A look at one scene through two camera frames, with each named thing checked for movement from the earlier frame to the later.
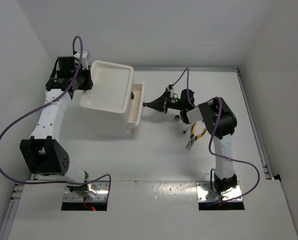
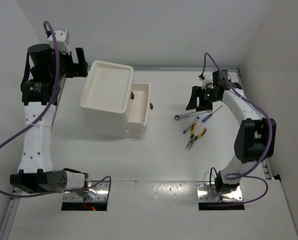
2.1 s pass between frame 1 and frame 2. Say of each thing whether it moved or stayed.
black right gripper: moved
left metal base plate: stayed
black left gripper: moved
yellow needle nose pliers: stayed
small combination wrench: stayed
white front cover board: stayed
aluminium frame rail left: stayed
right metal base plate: stayed
